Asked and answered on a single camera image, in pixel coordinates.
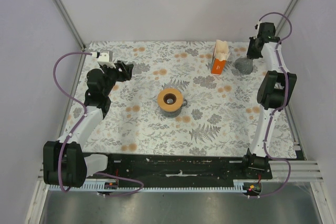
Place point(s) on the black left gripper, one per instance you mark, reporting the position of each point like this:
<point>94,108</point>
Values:
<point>127,70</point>

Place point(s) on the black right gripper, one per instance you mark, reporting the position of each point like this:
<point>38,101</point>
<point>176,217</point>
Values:
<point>250,54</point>

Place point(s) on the grey ribbed glass dripper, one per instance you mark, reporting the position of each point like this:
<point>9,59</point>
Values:
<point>244,65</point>

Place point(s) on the orange coffee filter box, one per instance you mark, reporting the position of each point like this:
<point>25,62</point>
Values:
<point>220,56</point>

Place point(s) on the round wooden dripper stand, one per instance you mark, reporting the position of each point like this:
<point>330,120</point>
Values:
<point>168,93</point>

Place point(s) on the grey glass carafe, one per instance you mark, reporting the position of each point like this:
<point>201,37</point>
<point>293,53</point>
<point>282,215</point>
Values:
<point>172,107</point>

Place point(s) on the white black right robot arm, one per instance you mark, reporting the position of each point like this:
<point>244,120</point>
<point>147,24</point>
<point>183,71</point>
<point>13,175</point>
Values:
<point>273,96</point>

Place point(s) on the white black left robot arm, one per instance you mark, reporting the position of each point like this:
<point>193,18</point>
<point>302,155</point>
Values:
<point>64,163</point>

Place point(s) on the floral tablecloth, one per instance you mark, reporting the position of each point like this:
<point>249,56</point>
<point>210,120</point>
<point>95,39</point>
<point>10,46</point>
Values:
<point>220,118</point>

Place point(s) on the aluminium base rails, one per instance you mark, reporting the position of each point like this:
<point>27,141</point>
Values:
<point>291,171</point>

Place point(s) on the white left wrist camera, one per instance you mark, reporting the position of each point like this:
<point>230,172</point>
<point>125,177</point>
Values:
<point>104,58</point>

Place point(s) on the aluminium frame post right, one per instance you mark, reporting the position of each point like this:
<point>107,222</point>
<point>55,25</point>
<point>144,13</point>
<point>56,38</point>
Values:
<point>284,17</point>

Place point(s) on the aluminium frame post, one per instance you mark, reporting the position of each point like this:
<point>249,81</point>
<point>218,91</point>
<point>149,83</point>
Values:
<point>284,17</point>
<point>69,23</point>

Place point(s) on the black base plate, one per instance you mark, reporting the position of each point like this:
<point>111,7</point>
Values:
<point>136,165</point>

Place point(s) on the aluminium frame post left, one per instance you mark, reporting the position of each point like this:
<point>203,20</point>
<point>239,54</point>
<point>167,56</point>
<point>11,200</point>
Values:
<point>69,23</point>

